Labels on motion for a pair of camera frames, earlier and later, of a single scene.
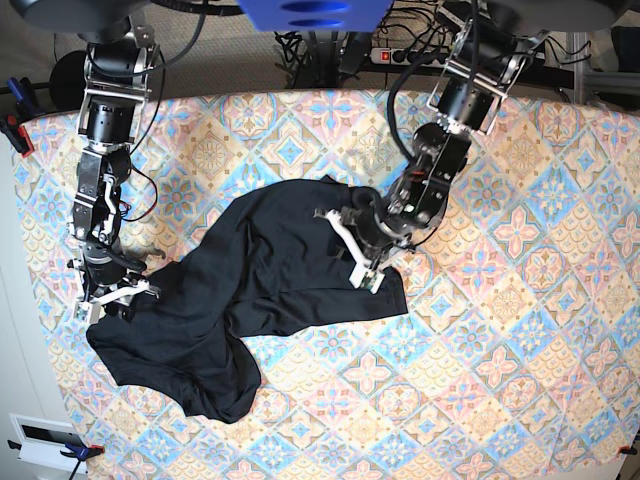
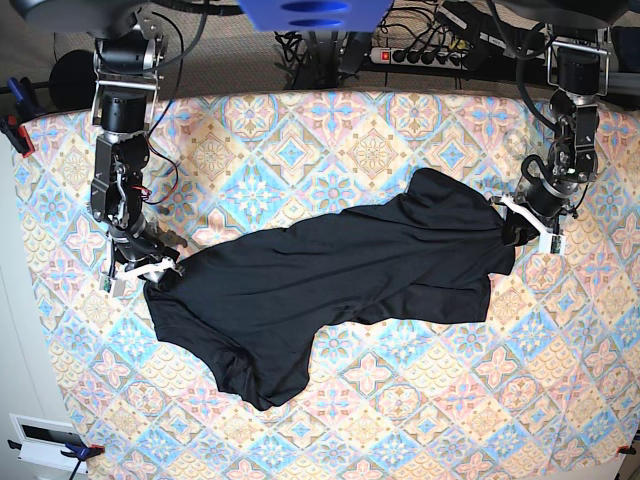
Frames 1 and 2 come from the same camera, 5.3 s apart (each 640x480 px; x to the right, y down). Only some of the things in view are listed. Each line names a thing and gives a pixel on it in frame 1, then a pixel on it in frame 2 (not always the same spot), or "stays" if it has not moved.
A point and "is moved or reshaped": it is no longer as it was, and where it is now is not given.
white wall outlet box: [42, 441] stays
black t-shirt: [274, 260] is moved or reshaped
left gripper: [117, 299] to [144, 257]
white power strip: [407, 57] stays
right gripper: [371, 255] to [552, 239]
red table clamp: [17, 135] stays
